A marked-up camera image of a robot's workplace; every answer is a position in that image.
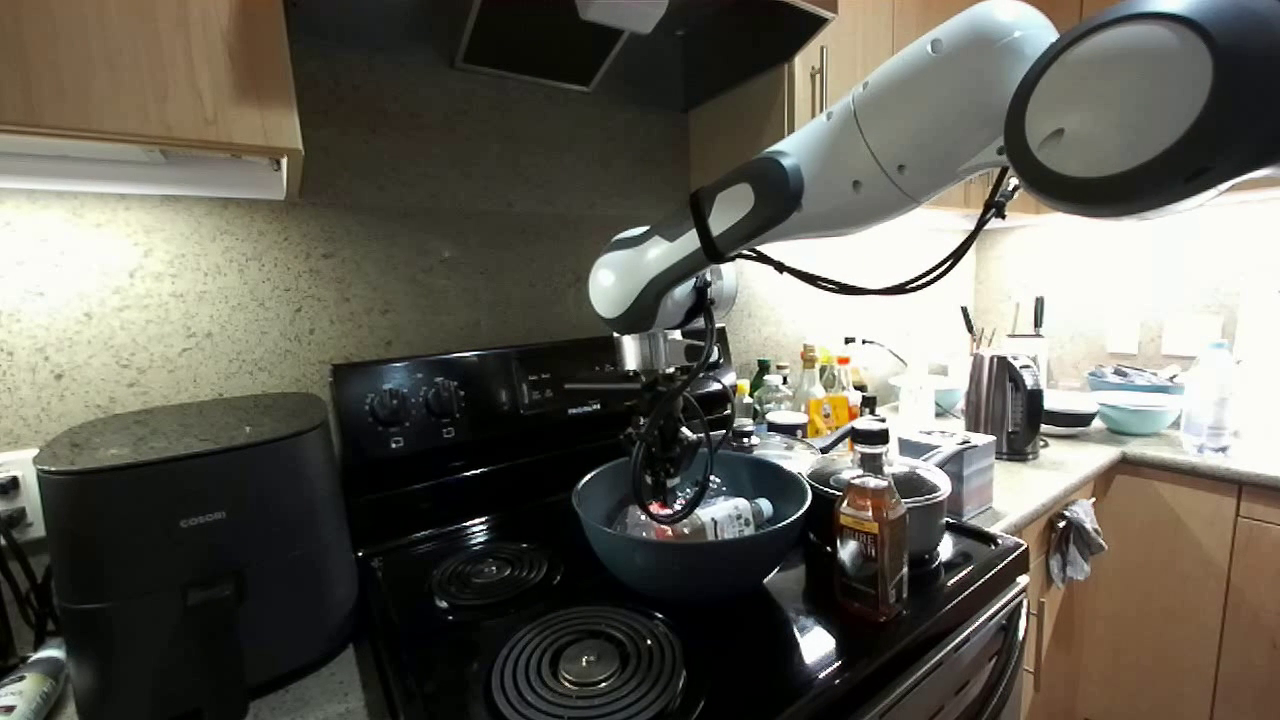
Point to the upper wooden cabinet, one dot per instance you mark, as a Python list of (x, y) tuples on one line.
[(176, 75)]

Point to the stacked bowls on counter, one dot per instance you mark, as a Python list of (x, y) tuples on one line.
[(1132, 403)]

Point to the hanging dish towel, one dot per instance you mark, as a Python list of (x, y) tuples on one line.
[(1074, 541)]

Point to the brown liquid white-label bottle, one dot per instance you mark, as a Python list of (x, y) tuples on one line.
[(727, 517)]

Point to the black air fryer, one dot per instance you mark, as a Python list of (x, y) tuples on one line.
[(196, 554)]

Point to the black pot with lid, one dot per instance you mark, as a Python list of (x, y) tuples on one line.
[(923, 488)]

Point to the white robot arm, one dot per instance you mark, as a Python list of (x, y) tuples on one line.
[(1132, 109)]

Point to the black electric stove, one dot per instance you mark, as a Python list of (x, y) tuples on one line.
[(495, 583)]

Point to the yellow condiment box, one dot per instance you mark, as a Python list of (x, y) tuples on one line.
[(829, 415)]

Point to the knife block with utensils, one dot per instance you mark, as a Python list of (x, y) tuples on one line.
[(1004, 390)]

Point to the lower wooden cabinet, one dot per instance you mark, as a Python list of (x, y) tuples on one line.
[(1183, 610)]

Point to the blue bowl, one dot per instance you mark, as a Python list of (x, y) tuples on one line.
[(730, 547)]

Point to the range hood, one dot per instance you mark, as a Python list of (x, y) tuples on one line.
[(572, 41)]

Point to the dark syrup bottle black cap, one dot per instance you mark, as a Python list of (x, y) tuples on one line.
[(868, 525)]

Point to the wall power outlet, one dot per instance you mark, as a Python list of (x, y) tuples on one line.
[(19, 488)]

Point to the wooden cabinet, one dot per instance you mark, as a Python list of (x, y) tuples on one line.
[(1183, 610), (176, 75)]

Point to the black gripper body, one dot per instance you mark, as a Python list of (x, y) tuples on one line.
[(682, 409)]

